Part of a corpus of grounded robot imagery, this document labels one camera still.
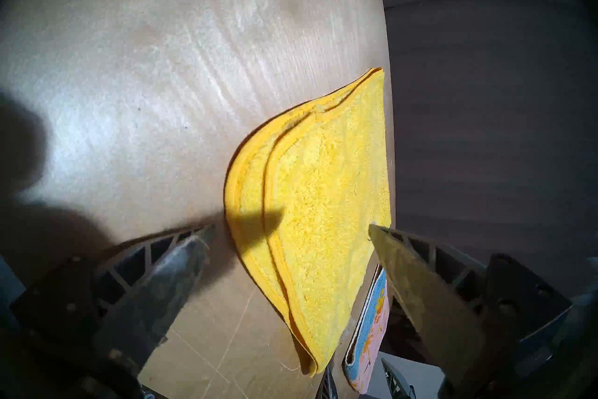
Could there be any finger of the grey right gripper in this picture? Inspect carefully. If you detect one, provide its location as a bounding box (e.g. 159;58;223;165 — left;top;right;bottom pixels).
381;358;417;399
319;366;338;399

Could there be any yellow terry towel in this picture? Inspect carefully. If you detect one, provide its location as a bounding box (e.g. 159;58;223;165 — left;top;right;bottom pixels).
224;68;392;377

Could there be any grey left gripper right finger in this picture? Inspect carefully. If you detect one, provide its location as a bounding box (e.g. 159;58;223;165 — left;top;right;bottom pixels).
369;224;573;399

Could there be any pink blue sunflower towel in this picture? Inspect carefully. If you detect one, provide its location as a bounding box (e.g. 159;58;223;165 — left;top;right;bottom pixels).
342;264;391;394

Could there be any grey pleated curtain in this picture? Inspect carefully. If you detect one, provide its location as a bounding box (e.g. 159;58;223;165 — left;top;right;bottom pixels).
367;0;598;305

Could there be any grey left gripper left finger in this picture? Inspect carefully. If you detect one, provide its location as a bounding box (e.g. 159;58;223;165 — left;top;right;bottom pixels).
9;224;217;385

